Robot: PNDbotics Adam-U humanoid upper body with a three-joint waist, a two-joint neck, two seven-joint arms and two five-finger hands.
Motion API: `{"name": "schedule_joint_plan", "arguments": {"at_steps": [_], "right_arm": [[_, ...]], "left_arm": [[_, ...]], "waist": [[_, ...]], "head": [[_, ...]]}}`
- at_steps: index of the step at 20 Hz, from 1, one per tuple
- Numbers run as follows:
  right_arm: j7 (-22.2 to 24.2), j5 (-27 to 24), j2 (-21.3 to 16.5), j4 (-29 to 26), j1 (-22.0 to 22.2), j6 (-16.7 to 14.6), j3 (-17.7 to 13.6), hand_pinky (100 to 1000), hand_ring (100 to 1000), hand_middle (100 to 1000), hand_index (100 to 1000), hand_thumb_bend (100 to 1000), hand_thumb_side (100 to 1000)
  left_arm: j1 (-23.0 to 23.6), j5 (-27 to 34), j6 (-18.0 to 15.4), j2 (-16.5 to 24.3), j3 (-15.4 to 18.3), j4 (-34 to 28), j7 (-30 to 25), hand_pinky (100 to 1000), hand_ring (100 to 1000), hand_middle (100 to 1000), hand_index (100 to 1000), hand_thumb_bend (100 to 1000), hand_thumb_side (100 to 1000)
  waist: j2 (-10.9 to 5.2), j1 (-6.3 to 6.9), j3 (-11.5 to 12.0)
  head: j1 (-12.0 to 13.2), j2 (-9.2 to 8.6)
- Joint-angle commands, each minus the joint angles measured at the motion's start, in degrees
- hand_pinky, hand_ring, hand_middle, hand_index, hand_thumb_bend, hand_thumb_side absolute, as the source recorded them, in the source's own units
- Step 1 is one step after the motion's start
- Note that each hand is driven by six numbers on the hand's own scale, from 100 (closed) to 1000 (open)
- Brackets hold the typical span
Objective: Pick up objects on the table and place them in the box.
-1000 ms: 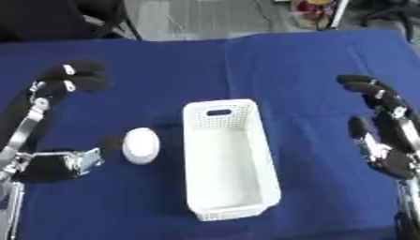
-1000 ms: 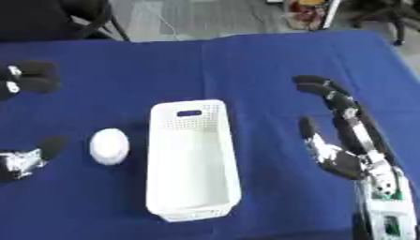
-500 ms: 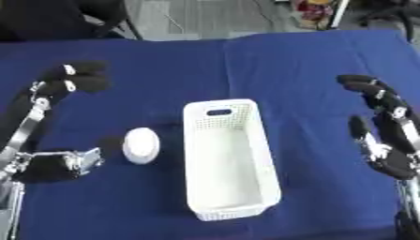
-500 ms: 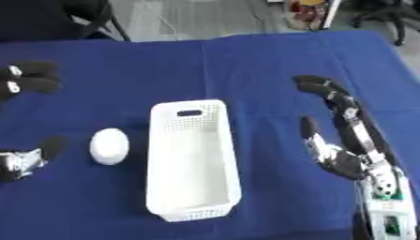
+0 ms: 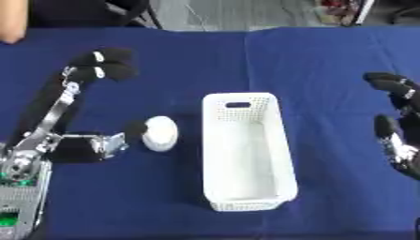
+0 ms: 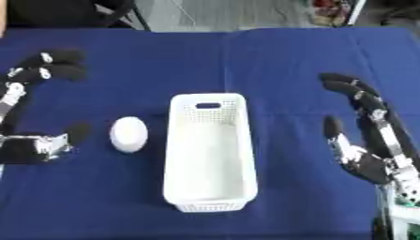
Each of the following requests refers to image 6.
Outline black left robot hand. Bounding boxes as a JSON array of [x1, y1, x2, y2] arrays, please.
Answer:
[[0, 48, 94, 165]]

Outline red and white bag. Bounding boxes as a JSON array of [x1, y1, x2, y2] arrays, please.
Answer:
[[307, 0, 352, 28]]

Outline black chair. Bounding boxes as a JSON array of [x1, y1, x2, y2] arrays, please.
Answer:
[[86, 0, 153, 32]]

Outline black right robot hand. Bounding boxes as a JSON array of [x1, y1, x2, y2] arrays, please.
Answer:
[[318, 72, 420, 186]]

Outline white plastic basket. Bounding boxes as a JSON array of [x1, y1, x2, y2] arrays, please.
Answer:
[[160, 92, 260, 214]]

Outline white oval object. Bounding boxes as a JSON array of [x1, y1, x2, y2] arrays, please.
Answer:
[[108, 115, 150, 154]]

